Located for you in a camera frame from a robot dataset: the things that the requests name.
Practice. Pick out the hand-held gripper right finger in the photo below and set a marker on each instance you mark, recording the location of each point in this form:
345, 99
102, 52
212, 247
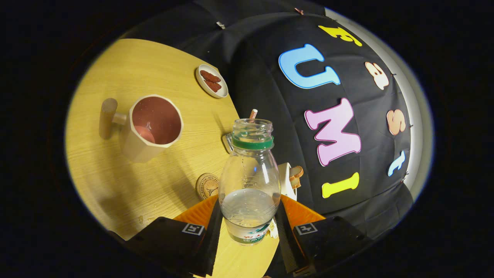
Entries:
285, 243

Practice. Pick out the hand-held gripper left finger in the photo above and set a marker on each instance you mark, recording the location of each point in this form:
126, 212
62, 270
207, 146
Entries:
212, 243

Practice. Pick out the round wooden coaster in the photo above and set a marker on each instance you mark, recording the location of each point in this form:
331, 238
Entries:
206, 185

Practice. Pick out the clear plastic juice bottle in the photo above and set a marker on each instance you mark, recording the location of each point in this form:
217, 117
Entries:
249, 173

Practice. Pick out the toasted bread slice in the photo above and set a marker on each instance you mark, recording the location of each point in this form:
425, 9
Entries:
297, 172
296, 183

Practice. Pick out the white toaster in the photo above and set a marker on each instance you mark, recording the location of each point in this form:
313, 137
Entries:
287, 181

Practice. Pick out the wooden table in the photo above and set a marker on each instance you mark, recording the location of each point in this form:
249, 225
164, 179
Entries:
115, 185

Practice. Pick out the red white striped straw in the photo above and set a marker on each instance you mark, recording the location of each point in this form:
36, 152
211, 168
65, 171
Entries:
253, 114

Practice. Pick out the red-brown sausage piece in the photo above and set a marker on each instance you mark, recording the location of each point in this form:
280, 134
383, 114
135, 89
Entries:
213, 85
210, 76

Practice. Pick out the small white plate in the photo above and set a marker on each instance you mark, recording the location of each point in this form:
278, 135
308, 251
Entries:
200, 81

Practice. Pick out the small white cloth clip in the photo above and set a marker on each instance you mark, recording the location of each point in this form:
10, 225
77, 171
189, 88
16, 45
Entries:
220, 25

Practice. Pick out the small red cloth clip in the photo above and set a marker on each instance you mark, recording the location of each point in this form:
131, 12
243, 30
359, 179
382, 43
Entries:
299, 11

